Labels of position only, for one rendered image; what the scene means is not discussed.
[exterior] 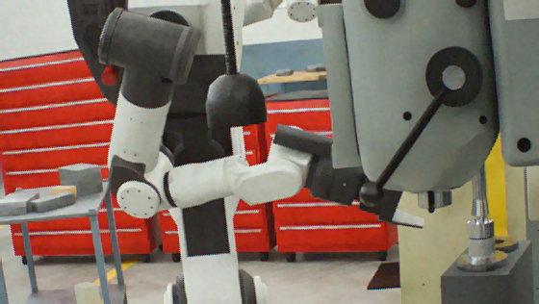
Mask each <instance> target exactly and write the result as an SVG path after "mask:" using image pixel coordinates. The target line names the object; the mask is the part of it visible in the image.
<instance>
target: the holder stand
mask: <svg viewBox="0 0 539 304"><path fill-rule="evenodd" d="M532 254H533V251H532V242H531V241H519V239H517V238H515V237H512V236H505V235H501V236H495V255H496V256H495V257H494V258H492V259H489V260H487V261H473V260H470V259H469V249H468V247H467V248H466V250H465V251H464V252H462V253H461V254H460V255H459V256H458V257H457V259H456V260H455V261H454V262H453V263H452V264H451V265H450V266H449V268H448V269H447V270H446V271H445V272H444V273H443V274H442V275H441V277H440V278H441V287H440V289H441V299H442V301H441V304H534V302H533V294H534V289H533V263H532Z"/></svg>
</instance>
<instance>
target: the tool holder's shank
mask: <svg viewBox="0 0 539 304"><path fill-rule="evenodd" d="M472 181H473V187H472V193H473V206H472V215H473V216H474V221H484V220H487V215H489V214H490V212H489V208H488V205H487V194H486V183H485V163H484V164H483V166H482V167H481V168H480V169H479V171H478V172H477V174H476V175H475V176H474V178H473V180H472Z"/></svg>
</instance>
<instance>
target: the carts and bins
mask: <svg viewBox="0 0 539 304"><path fill-rule="evenodd" d="M58 170H59V177H60V184H61V185H60V186H59V187H58V186H53V187H46V188H38V189H31V190H22V189H15V192H14V193H13V194H9V195H7V196H5V197H3V198H1V199H0V225H9V224H16V223H21V230H22V236H23V242H24V248H25V254H26V261H27V267H28V272H29V277H30V281H31V285H32V292H31V294H29V298H28V300H27V301H26V304H128V298H127V295H126V290H125V289H126V283H124V277H123V270H122V263H121V261H120V256H119V249H118V242H117V234H116V221H115V216H114V212H113V207H112V199H111V192H110V189H109V186H108V179H103V180H102V178H101V170H100V165H90V164H82V163H80V164H76V165H68V166H64V167H59V168H58ZM104 198H105V203H106V210H107V218H108V224H109V229H110V233H111V239H112V246H113V253H114V260H115V271H116V273H117V280H118V284H108V279H107V271H106V266H105V263H104V259H103V251H102V245H101V238H100V231H99V223H98V216H97V215H98V212H99V210H100V208H101V206H102V204H103V203H102V202H103V200H104ZM86 216H89V217H90V224H91V230H92V238H93V244H94V252H95V259H96V262H97V265H98V272H99V279H100V286H98V285H95V284H93V283H91V282H89V281H87V282H84V283H81V284H78V285H77V284H76V285H74V287H73V288H59V289H53V290H52V289H46V290H38V284H37V277H36V272H35V265H34V259H33V253H32V246H31V241H30V235H29V230H28V224H27V223H30V222H37V221H44V220H47V221H50V220H58V219H65V218H79V217H86ZM0 304H9V298H8V293H7V287H6V283H5V279H4V274H3V268H2V263H1V257H0Z"/></svg>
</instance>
